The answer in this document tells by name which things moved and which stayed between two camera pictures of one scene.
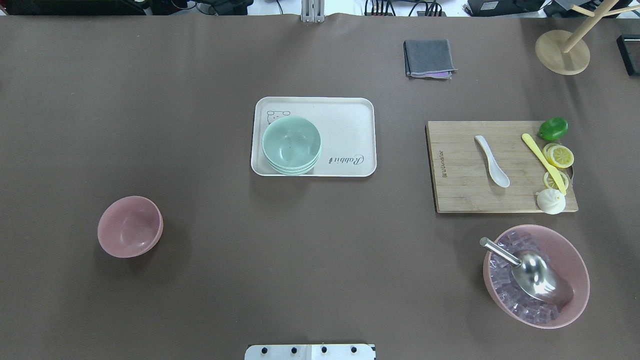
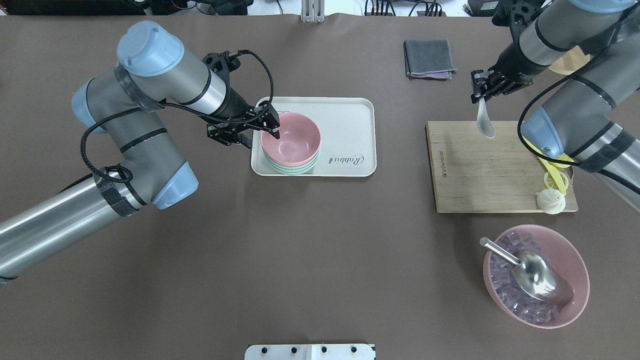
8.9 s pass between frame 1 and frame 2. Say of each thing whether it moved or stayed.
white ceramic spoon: moved
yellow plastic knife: stayed
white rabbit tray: stayed
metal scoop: stayed
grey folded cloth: stayed
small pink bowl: moved
